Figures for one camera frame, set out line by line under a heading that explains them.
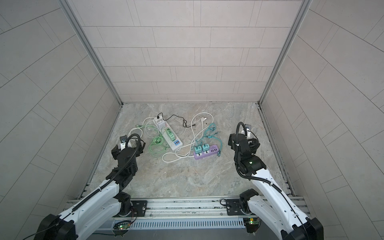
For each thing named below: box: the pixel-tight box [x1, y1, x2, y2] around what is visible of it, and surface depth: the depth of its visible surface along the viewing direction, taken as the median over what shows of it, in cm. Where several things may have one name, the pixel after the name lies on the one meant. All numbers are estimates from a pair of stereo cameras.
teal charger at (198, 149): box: [194, 146, 202, 154], surface depth 86 cm
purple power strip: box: [193, 144, 219, 160], surface depth 90 cm
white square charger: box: [157, 121, 166, 130], surface depth 98 cm
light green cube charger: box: [166, 128, 175, 138], surface depth 93 cm
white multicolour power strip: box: [154, 115, 183, 151], surface depth 94 cm
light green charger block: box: [168, 132, 176, 142], surface depth 93 cm
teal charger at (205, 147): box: [202, 143, 210, 152], surface depth 87 cm
